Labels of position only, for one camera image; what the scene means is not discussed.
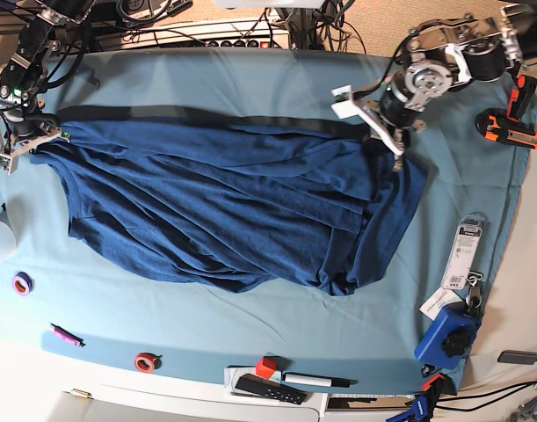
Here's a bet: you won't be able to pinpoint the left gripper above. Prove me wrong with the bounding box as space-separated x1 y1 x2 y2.
331 84 426 171

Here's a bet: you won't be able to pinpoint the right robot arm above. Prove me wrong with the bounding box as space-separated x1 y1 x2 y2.
0 1 95 174

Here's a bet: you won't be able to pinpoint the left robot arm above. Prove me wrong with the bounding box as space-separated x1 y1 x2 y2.
332 15 523 171

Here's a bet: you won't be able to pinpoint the blue box black knob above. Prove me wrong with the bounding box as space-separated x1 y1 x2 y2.
414 305 482 370

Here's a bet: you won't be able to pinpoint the black remote control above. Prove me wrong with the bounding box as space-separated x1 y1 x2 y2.
235 374 308 404

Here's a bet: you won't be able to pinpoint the orange black upright clamp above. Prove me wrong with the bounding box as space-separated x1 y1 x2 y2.
506 75 537 122

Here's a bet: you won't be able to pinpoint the red tape roll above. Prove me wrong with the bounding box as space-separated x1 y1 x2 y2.
134 353 162 374

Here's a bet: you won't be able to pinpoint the purple tape roll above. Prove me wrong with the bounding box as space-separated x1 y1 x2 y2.
11 272 33 296

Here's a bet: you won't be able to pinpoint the grey blister package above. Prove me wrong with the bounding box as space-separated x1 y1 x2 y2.
440 212 486 290

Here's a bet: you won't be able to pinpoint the light blue table cloth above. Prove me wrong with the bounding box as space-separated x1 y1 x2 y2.
0 47 528 394

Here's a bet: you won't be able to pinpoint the blue spring clamp bottom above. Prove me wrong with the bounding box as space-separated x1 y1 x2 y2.
386 374 446 422

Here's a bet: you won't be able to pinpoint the white paper card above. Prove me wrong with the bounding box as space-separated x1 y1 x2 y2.
419 287 463 321

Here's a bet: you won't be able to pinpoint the keys with carabiner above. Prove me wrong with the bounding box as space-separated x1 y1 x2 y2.
466 271 483 318

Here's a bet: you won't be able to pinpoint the white black marker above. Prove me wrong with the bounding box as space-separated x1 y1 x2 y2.
281 373 356 388

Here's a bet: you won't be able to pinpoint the pink marker pen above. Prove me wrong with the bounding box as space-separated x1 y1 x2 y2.
49 324 85 347

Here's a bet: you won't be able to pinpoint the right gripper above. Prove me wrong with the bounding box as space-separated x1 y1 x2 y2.
0 114 71 175

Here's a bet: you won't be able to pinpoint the grey small device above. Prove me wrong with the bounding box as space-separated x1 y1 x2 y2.
497 350 537 365

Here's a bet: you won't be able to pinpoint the red cube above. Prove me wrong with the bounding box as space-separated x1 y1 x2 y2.
255 356 277 380

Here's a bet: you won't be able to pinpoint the blue t-shirt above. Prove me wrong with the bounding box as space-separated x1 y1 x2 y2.
31 119 427 295

